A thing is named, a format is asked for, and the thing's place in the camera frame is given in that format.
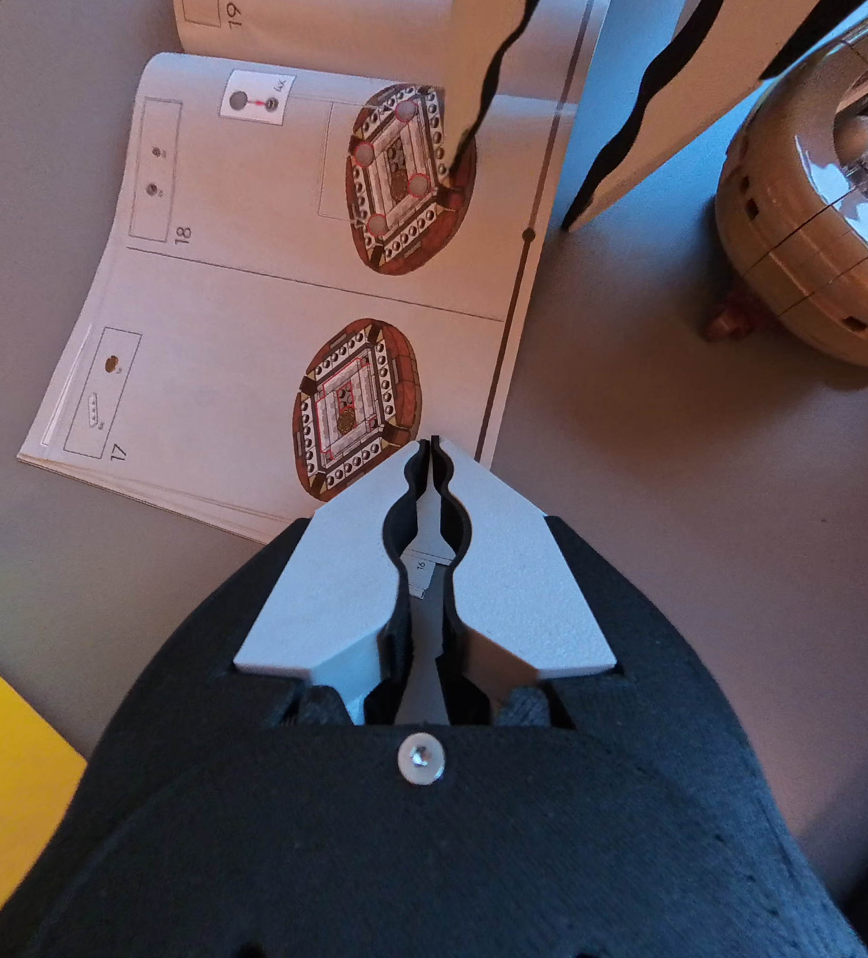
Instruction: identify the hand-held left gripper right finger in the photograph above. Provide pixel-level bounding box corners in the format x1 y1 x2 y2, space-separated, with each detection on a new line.
432 440 618 725

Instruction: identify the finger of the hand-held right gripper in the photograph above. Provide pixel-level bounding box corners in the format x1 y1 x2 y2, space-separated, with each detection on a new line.
445 0 543 177
560 0 824 233

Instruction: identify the instruction booklet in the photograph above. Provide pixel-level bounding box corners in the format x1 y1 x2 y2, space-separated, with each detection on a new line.
18 0 610 725

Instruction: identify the brick-built plant pot model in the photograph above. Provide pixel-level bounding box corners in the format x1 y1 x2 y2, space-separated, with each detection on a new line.
703 0 868 371

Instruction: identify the grey desk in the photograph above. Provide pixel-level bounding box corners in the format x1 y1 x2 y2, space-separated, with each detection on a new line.
0 0 868 907

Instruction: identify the yellow plastic bin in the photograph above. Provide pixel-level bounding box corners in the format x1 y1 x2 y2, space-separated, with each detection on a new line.
0 632 89 958

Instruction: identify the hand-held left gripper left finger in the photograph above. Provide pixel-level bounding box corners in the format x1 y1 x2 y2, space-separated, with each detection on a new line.
233 440 435 725

